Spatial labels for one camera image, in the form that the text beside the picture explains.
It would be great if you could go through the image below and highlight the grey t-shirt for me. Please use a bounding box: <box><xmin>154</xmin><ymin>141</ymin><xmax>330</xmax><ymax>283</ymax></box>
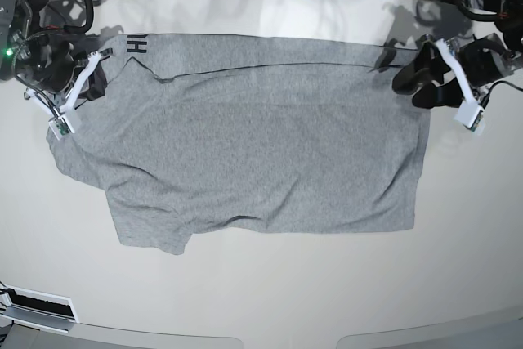
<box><xmin>47</xmin><ymin>34</ymin><xmax>430</xmax><ymax>254</ymax></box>

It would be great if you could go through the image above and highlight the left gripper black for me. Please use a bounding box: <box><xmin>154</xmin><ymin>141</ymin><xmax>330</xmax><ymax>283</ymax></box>
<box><xmin>392</xmin><ymin>34</ymin><xmax>513</xmax><ymax>109</ymax></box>

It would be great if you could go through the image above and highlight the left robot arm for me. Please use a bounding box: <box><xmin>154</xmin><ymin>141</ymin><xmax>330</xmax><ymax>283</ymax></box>
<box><xmin>392</xmin><ymin>0</ymin><xmax>522</xmax><ymax>110</ymax></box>

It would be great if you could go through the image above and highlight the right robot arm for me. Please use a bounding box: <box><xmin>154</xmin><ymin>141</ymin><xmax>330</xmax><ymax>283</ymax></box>
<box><xmin>1</xmin><ymin>0</ymin><xmax>94</xmax><ymax>95</ymax></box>

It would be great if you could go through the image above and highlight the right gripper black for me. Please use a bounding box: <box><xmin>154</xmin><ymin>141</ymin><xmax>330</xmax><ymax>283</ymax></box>
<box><xmin>36</xmin><ymin>38</ymin><xmax>109</xmax><ymax>102</ymax></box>

